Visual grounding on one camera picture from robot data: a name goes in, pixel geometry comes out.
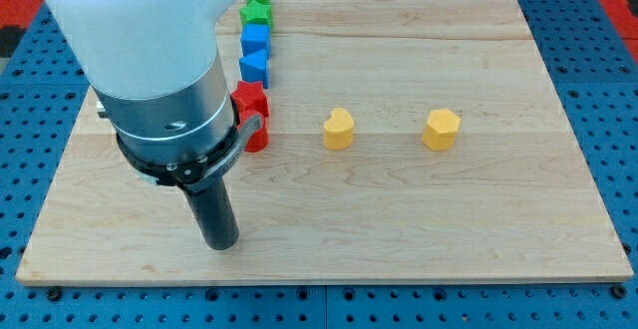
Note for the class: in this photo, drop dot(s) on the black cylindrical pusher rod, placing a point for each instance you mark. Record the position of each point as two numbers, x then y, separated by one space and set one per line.
213 213

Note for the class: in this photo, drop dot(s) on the black clamp ring mount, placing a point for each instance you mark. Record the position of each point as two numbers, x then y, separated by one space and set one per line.
207 169

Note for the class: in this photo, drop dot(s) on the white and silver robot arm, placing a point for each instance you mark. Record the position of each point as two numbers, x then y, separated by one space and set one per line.
155 67

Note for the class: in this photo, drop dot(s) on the yellow hexagon block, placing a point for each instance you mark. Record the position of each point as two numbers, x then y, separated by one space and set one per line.
441 129

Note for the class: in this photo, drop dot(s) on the red cylinder block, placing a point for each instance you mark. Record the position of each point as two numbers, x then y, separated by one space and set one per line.
260 139

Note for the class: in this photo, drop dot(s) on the red star block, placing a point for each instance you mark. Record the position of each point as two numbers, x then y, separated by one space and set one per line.
250 96

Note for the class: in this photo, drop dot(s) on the blue triangle block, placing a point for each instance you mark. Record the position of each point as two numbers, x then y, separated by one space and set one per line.
254 68

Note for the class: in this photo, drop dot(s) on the yellow heart block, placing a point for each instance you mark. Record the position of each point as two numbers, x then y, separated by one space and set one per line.
338 130

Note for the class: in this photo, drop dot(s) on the blue cube block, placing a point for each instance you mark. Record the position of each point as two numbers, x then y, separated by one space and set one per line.
254 38

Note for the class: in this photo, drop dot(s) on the green star block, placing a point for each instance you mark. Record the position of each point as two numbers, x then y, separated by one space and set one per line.
256 13

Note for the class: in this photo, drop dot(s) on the wooden board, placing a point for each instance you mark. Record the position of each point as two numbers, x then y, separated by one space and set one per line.
512 201

